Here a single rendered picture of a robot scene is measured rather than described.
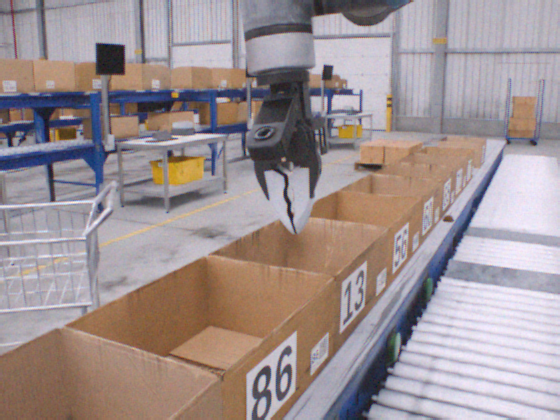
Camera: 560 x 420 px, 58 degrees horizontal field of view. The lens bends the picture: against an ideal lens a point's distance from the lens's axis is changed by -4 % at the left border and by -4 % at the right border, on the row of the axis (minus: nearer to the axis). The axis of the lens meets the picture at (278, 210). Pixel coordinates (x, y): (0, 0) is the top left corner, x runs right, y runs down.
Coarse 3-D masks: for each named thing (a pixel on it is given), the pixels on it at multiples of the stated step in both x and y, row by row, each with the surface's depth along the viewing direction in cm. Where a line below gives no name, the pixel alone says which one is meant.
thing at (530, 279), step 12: (456, 264) 180; (468, 264) 178; (480, 264) 176; (492, 264) 175; (456, 276) 181; (468, 276) 179; (480, 276) 177; (492, 276) 175; (504, 276) 173; (516, 276) 171; (528, 276) 169; (540, 276) 168; (552, 276) 166; (528, 288) 170; (540, 288) 168; (552, 288) 167
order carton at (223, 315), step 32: (160, 288) 97; (192, 288) 106; (224, 288) 109; (256, 288) 105; (288, 288) 102; (320, 288) 91; (96, 320) 82; (128, 320) 89; (160, 320) 97; (192, 320) 107; (224, 320) 111; (256, 320) 107; (288, 320) 79; (320, 320) 92; (160, 352) 98; (192, 352) 101; (224, 352) 101; (256, 352) 71; (224, 384) 64; (224, 416) 65
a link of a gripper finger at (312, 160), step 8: (312, 144) 66; (312, 152) 66; (304, 160) 67; (312, 160) 66; (320, 160) 67; (312, 168) 67; (320, 168) 67; (312, 176) 67; (320, 176) 67; (312, 184) 67; (312, 192) 67
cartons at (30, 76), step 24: (0, 72) 501; (24, 72) 525; (48, 72) 553; (72, 72) 583; (144, 72) 690; (168, 72) 734; (192, 72) 788; (216, 72) 843; (240, 72) 912; (120, 120) 626; (168, 120) 715; (192, 120) 761; (216, 120) 825; (240, 120) 886
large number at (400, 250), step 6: (408, 222) 149; (402, 228) 144; (396, 234) 137; (402, 234) 144; (396, 240) 138; (402, 240) 144; (396, 246) 139; (402, 246) 145; (396, 252) 139; (402, 252) 146; (396, 258) 140; (402, 258) 147; (396, 264) 141
